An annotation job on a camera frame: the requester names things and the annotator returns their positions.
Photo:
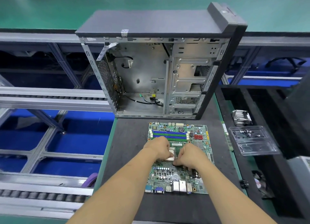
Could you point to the person's left hand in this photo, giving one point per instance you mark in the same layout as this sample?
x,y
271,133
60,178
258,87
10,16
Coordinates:
x,y
159,148

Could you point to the person's right hand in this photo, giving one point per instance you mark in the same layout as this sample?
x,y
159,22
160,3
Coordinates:
x,y
193,156

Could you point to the silver square CPU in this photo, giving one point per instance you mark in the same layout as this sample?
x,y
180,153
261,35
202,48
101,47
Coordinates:
x,y
171,156

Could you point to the green motherboard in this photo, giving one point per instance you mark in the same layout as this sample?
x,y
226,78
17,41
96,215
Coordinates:
x,y
167,175

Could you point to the grey metal computer case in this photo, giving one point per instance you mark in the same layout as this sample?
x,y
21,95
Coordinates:
x,y
150,24

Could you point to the person's left forearm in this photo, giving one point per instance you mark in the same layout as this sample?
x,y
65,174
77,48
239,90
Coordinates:
x,y
114,192

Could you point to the person's right forearm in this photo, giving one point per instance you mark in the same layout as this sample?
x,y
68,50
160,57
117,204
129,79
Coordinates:
x,y
230,197

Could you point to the black CPU cooler fan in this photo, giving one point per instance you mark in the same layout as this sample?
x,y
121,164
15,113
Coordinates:
x,y
241,117

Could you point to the small black round knob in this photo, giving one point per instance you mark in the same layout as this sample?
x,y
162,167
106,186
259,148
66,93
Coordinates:
x,y
244,183

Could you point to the clear plastic screw tray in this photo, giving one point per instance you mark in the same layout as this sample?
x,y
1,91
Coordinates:
x,y
254,140

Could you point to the black cooling fan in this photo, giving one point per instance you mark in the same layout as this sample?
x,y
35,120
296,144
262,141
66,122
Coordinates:
x,y
262,184

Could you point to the green conveyor belt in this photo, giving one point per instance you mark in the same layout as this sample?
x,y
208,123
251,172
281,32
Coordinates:
x,y
48,11

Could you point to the grey flat metal rail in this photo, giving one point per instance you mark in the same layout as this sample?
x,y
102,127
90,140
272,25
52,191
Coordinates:
x,y
51,99

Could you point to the grey roller conveyor rail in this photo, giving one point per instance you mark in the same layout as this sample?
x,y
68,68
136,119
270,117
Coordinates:
x,y
41,195

